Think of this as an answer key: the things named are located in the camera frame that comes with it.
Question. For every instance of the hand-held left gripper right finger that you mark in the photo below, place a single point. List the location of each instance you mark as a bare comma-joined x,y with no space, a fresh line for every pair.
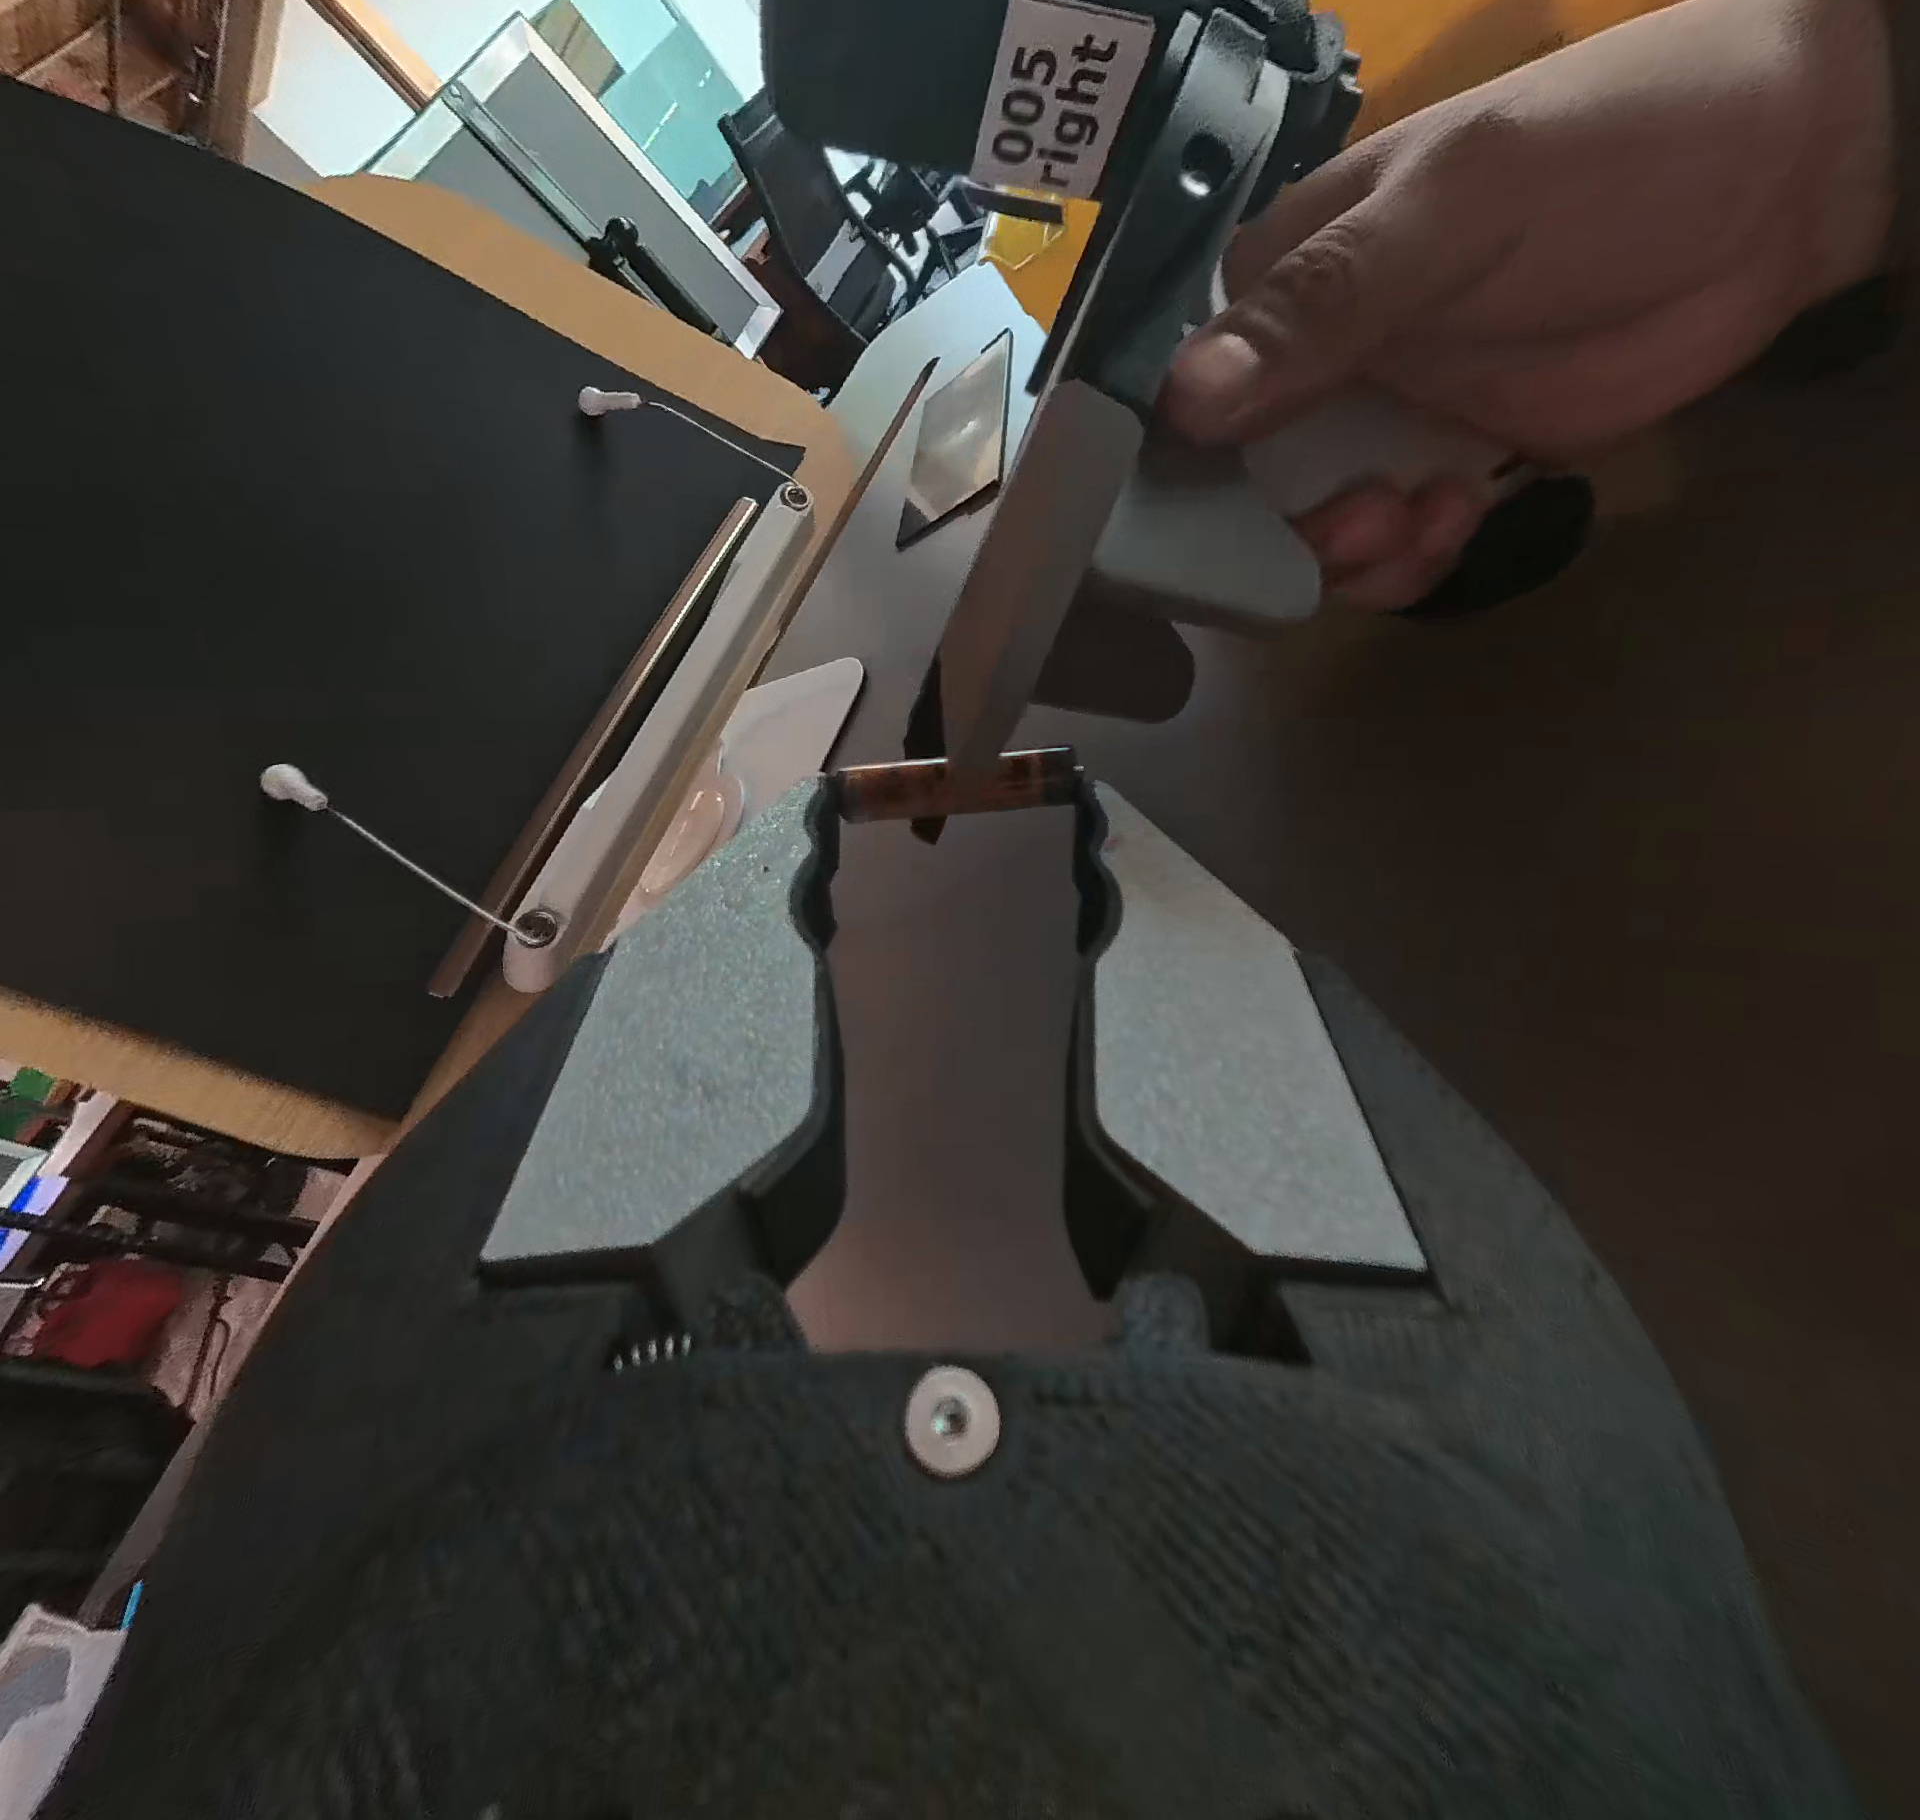
1245,1084

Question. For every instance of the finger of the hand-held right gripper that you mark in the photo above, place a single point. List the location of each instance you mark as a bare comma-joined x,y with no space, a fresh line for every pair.
1042,560

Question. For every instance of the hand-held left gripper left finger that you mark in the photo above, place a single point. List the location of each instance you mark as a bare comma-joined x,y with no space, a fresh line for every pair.
660,1084

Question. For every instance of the brown cylindrical battery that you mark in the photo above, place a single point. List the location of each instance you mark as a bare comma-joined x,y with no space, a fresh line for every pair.
899,790

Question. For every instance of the person's right hand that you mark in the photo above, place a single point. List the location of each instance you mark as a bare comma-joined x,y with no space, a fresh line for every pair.
1499,276

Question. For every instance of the grey square plate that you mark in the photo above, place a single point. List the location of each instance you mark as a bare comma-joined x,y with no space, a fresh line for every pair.
960,442

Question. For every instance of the black mesh office chair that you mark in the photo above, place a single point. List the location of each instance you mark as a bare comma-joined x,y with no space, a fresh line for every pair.
810,232

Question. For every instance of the white stand base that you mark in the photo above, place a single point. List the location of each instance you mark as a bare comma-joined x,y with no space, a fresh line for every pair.
795,726

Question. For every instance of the white framed board stand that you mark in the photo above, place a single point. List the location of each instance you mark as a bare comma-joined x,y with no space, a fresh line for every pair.
600,156

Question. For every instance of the yellow plastic bin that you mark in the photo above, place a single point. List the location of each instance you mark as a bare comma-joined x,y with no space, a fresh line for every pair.
1499,4

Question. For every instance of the black board with wooden edge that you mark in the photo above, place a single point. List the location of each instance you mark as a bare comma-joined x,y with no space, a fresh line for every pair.
301,531

